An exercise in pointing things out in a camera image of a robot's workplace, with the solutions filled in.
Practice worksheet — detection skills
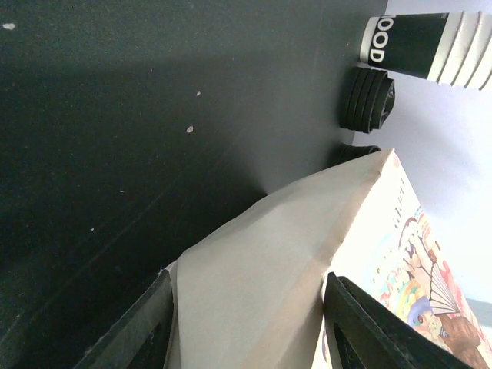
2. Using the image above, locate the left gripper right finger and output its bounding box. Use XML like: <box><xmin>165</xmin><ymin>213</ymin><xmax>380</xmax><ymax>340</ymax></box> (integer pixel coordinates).
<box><xmin>323</xmin><ymin>272</ymin><xmax>469</xmax><ymax>369</ymax></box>

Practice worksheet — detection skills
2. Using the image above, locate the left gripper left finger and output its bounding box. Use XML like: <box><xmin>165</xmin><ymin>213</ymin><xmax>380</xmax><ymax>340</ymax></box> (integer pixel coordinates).
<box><xmin>75</xmin><ymin>271</ymin><xmax>174</xmax><ymax>368</ymax></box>

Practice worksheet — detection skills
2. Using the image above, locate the cream bear paper bag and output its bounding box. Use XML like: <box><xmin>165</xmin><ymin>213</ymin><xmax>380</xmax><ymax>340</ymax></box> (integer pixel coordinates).
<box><xmin>165</xmin><ymin>150</ymin><xmax>491</xmax><ymax>368</ymax></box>

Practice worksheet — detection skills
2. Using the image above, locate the black cup lid stack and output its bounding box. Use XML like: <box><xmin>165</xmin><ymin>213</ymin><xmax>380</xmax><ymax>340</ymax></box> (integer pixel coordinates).
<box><xmin>337</xmin><ymin>67</ymin><xmax>396</xmax><ymax>134</ymax></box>

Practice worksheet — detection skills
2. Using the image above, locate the stack of white cups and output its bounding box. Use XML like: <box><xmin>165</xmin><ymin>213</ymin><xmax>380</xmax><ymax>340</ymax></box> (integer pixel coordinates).
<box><xmin>359</xmin><ymin>12</ymin><xmax>491</xmax><ymax>91</ymax></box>

